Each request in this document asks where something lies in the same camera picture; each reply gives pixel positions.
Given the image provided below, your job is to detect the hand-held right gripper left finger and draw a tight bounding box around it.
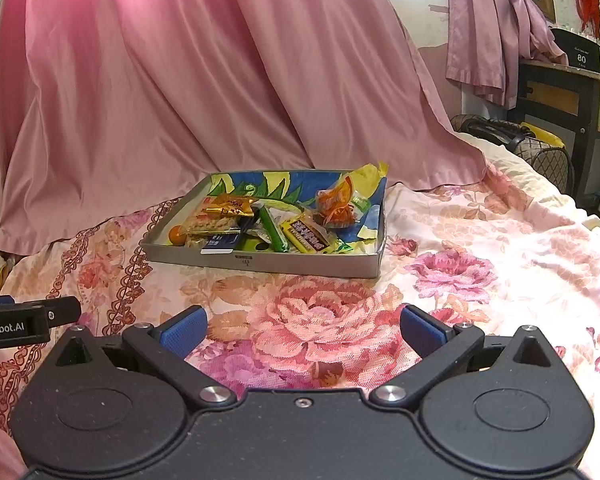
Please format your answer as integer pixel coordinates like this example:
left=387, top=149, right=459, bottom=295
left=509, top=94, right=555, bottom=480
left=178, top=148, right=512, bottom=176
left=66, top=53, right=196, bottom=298
left=54, top=305, right=238, bottom=408

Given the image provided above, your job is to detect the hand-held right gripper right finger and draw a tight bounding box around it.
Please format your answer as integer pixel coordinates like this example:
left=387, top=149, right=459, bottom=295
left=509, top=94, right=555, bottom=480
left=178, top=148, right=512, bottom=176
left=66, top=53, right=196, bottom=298
left=369, top=305, right=554, bottom=408

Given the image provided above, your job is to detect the dark blue snack box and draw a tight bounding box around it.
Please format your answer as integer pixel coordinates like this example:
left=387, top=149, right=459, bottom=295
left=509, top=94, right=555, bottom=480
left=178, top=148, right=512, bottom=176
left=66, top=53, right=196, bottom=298
left=200, top=232, right=244, bottom=257

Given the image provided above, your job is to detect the grey metal tray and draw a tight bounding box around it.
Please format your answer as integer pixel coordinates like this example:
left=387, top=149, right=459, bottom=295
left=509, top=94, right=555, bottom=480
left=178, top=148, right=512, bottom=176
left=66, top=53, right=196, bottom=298
left=140, top=167, right=389, bottom=280

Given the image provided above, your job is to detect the green stick snack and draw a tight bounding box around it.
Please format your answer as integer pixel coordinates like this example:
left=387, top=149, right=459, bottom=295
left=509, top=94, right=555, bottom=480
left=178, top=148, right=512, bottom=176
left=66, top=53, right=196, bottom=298
left=258, top=205, right=289, bottom=252

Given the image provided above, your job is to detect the gold orange snack packet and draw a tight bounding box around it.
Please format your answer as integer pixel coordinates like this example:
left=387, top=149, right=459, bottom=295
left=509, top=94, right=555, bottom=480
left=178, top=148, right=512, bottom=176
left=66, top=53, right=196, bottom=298
left=211, top=192, right=259, bottom=219

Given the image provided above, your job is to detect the beige cracker packet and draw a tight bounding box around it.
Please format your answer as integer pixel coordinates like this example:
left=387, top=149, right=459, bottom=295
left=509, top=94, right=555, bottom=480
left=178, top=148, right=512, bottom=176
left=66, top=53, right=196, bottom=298
left=182, top=204, right=244, bottom=249

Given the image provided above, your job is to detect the floral blanket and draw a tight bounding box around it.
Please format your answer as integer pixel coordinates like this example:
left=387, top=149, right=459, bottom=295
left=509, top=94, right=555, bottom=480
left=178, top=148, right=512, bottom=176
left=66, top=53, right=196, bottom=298
left=0, top=159, right=600, bottom=480

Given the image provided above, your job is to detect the yellow packet with dark label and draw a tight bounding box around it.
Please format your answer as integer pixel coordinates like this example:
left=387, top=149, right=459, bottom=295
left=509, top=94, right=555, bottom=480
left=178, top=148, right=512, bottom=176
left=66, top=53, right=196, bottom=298
left=279, top=211, right=339, bottom=255

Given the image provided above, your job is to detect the yellow blue printed cloth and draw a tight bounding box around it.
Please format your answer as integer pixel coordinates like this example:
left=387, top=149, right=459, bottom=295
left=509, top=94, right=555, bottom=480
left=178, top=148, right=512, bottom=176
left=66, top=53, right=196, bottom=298
left=207, top=161, right=389, bottom=257

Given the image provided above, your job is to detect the brown patterned handbag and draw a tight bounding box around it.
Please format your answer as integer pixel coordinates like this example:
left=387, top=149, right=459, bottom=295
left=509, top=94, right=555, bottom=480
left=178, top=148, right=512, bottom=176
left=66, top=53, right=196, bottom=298
left=511, top=135, right=577, bottom=197

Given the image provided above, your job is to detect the dark woven bag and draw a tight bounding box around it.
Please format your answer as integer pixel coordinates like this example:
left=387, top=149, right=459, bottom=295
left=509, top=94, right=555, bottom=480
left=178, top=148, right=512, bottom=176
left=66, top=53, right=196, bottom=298
left=449, top=113, right=532, bottom=144

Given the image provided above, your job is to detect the yellow plastic bag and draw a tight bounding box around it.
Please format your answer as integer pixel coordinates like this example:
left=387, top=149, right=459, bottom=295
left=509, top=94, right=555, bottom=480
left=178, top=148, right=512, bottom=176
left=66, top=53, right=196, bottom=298
left=521, top=122, right=562, bottom=148

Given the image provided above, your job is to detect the large pink curtain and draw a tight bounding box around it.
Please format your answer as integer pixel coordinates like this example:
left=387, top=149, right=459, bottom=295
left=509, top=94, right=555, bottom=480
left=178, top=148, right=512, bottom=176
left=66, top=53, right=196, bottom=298
left=0, top=0, right=490, bottom=257

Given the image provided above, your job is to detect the mauve tied curtain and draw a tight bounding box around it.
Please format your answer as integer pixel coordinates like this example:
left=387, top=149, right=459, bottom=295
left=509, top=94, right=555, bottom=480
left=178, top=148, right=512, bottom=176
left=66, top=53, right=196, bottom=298
left=446, top=0, right=569, bottom=109

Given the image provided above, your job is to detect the black box with white print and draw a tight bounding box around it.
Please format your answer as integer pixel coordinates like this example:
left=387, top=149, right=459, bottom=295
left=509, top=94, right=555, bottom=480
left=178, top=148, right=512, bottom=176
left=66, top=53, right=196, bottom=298
left=549, top=27, right=600, bottom=72

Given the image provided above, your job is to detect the wooden desk with black frame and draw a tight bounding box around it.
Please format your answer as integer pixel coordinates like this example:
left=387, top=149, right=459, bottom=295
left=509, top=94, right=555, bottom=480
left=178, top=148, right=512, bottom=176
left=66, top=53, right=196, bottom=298
left=509, top=57, right=600, bottom=222

